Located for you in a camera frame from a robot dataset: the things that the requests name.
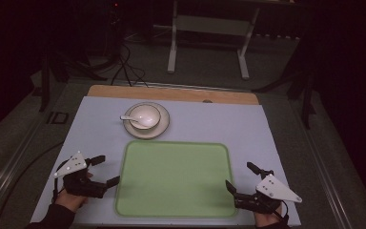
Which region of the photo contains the pale blue table sheet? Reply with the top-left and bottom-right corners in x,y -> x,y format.
30,95 -> 302,227

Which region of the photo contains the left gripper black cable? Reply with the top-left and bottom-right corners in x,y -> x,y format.
51,177 -> 60,203

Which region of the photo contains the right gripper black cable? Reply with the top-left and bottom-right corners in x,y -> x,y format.
277,199 -> 291,222

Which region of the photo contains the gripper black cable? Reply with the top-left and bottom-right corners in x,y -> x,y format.
277,199 -> 291,222
51,177 -> 60,203

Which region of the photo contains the black equipment tower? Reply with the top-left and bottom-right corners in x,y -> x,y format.
106,0 -> 125,60

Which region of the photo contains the person's right hand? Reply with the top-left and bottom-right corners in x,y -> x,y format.
254,206 -> 284,229

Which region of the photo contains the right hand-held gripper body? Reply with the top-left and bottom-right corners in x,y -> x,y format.
234,173 -> 303,215

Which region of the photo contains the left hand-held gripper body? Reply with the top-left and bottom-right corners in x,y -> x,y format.
53,151 -> 109,199

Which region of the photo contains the white metal stand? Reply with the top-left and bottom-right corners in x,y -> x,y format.
167,0 -> 262,81

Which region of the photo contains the black stand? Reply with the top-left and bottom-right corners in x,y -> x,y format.
38,44 -> 69,113
252,31 -> 317,130

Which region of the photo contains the grey metal floor strip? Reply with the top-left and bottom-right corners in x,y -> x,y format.
112,79 -> 253,94

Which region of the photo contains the white bowl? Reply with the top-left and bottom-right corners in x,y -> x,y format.
128,103 -> 162,131

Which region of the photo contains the white plate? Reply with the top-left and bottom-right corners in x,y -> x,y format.
122,101 -> 171,140

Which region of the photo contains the black floor socket box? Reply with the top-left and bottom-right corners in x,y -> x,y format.
46,111 -> 70,126

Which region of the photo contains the black floor cable bundle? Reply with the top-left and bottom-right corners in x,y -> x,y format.
109,41 -> 150,89

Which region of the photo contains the person's left hand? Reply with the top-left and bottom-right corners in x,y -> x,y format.
54,188 -> 89,213

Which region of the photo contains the green placemat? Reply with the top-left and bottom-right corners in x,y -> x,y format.
113,139 -> 238,219

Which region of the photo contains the white spoon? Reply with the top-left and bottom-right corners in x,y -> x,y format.
119,114 -> 155,128

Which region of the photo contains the long black floor cable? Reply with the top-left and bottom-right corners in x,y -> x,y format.
0,141 -> 65,229

